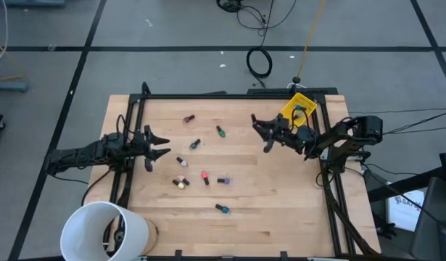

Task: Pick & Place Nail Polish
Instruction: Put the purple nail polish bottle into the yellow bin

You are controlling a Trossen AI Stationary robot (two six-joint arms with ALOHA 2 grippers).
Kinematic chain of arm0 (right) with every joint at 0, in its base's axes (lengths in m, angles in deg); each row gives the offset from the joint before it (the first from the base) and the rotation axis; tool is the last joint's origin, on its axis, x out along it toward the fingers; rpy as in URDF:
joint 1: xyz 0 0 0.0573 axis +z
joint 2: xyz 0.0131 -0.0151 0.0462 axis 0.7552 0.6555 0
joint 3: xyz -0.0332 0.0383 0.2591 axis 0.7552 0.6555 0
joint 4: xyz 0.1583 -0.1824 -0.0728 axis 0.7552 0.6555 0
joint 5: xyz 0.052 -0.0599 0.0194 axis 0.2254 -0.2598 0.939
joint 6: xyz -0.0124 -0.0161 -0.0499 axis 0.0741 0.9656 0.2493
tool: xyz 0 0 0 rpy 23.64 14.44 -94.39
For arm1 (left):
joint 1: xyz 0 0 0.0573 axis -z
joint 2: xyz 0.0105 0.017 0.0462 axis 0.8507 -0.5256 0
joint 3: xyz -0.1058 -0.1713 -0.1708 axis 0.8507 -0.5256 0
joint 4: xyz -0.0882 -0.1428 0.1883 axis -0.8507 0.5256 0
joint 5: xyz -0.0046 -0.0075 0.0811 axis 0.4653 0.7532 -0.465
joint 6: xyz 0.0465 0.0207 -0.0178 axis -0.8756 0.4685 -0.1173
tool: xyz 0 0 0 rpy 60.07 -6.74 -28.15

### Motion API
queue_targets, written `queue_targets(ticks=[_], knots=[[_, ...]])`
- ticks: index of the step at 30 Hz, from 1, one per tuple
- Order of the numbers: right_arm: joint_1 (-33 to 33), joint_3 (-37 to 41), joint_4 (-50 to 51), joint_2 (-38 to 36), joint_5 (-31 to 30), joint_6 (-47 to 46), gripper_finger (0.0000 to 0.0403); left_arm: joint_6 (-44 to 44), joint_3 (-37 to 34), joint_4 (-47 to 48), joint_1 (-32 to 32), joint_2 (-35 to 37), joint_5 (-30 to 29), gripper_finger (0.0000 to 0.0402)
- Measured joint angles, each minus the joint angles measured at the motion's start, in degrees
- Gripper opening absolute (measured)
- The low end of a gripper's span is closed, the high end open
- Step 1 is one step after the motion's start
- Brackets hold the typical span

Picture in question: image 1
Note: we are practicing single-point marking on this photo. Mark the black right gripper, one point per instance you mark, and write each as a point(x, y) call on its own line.
point(291, 136)

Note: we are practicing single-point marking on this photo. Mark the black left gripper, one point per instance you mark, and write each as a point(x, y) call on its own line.
point(147, 148)

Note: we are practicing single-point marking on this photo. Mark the pale pink nail polish bottle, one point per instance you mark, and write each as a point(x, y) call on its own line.
point(183, 163)

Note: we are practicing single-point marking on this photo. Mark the dark teal nail polish bottle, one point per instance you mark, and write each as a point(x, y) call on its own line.
point(193, 145)

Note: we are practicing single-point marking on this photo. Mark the peach nail polish bottle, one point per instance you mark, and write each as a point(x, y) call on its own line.
point(181, 178)

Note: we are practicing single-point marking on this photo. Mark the brown nail polish bottle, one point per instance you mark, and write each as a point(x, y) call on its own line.
point(188, 118)

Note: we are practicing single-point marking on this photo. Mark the green nail polish bottle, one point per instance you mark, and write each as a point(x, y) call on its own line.
point(221, 133)

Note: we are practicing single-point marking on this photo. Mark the yellow nail polish bottle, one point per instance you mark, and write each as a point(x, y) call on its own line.
point(180, 186)

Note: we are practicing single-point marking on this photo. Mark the coral red nail polish bottle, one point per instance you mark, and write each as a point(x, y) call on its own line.
point(204, 175)

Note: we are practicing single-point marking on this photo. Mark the lavender nail polish bottle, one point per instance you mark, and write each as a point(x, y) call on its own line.
point(227, 180)

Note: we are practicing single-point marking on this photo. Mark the teal glitter nail polish bottle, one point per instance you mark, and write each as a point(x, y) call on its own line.
point(225, 210)

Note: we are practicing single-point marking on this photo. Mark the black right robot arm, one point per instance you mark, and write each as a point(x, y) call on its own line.
point(338, 137)

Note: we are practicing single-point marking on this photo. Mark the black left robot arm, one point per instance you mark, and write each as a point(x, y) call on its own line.
point(81, 154)

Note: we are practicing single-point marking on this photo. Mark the yellow plastic basket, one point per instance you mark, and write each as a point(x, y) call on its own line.
point(309, 105)

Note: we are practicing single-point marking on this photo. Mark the black round knob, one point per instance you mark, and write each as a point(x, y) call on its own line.
point(297, 79)

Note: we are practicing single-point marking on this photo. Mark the black table clamp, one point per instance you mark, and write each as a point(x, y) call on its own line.
point(284, 255)
point(178, 254)

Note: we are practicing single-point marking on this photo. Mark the black beam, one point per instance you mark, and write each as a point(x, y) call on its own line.
point(396, 188)

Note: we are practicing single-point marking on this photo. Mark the black glove-like object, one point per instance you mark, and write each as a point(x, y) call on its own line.
point(386, 229)

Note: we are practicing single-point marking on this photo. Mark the grey floor bar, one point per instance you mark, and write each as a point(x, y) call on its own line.
point(34, 3)
point(8, 86)

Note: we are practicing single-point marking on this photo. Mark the white printed box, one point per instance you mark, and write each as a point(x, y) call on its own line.
point(404, 217)

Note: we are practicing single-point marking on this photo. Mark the black aluminium table frame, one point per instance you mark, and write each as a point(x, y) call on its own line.
point(226, 96)

